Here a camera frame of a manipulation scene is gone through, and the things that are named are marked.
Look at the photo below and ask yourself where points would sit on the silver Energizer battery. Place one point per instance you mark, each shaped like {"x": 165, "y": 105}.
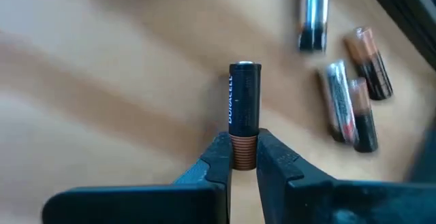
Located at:
{"x": 339, "y": 101}

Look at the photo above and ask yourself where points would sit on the black aluminium table frame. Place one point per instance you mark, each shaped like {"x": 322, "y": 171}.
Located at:
{"x": 408, "y": 13}

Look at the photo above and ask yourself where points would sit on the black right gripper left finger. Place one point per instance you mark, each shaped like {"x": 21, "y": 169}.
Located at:
{"x": 204, "y": 190}

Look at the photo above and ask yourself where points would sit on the silver and black battery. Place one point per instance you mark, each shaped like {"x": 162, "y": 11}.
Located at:
{"x": 313, "y": 16}

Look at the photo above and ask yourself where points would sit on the black copper Duracell battery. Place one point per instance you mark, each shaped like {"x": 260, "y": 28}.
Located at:
{"x": 244, "y": 98}
{"x": 369, "y": 64}
{"x": 364, "y": 118}

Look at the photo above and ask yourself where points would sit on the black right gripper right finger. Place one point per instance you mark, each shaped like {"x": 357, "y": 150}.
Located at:
{"x": 289, "y": 196}

